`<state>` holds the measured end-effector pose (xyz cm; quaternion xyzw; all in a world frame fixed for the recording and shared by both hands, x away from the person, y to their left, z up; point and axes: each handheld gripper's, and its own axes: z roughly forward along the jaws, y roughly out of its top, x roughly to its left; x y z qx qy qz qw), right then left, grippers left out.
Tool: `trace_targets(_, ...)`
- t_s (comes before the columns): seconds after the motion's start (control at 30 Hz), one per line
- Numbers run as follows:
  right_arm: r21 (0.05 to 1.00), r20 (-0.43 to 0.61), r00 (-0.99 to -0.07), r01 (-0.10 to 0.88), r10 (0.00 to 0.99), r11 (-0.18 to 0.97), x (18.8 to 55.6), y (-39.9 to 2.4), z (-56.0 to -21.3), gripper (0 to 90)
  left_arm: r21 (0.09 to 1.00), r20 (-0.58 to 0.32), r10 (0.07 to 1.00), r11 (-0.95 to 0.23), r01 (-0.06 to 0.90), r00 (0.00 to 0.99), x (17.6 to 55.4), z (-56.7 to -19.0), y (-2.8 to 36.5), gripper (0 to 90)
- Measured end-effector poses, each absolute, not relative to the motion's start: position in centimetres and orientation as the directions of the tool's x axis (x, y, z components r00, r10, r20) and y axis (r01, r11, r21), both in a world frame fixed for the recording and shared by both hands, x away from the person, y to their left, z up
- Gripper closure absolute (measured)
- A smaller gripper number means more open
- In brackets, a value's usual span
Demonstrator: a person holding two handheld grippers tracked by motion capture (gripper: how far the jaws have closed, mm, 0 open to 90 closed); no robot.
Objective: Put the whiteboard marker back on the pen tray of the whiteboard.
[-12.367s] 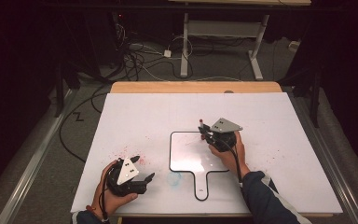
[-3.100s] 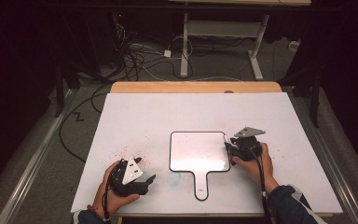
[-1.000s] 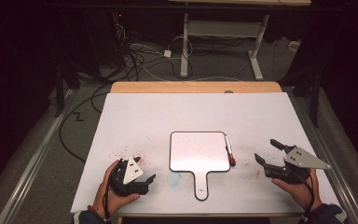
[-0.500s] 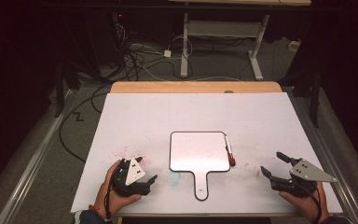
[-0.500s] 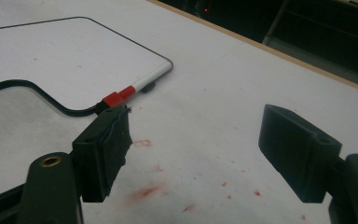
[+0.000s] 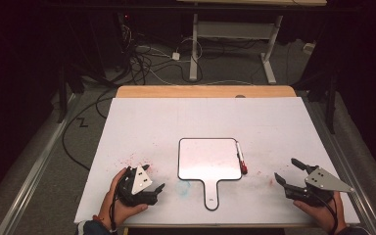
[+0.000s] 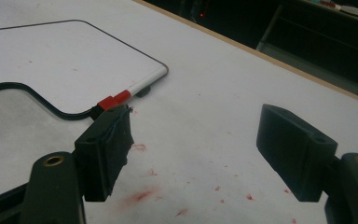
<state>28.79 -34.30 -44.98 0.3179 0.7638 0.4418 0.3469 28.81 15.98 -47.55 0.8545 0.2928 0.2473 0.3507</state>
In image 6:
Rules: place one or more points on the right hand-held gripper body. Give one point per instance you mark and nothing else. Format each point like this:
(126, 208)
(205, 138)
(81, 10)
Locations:
(323, 182)

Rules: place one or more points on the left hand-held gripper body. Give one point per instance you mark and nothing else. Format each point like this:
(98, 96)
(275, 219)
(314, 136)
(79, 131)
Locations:
(140, 182)

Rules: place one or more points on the white marker with red cap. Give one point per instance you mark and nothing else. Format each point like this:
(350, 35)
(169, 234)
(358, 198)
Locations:
(241, 156)

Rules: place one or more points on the person's right hand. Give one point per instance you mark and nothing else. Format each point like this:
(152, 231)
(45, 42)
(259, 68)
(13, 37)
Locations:
(319, 213)

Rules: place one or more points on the person's left hand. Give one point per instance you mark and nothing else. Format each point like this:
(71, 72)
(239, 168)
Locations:
(120, 212)

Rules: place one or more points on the large white table sheet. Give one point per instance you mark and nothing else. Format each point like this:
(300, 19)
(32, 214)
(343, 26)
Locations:
(143, 124)

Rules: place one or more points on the black metal stand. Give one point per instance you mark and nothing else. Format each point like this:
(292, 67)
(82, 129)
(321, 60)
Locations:
(331, 104)
(62, 98)

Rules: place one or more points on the white power adapter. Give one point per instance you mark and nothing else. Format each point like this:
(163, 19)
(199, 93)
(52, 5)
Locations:
(176, 56)

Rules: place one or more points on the metal floor rail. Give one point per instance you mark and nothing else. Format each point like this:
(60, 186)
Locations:
(36, 169)
(346, 150)

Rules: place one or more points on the white metal desk frame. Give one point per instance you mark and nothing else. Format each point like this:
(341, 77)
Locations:
(235, 30)

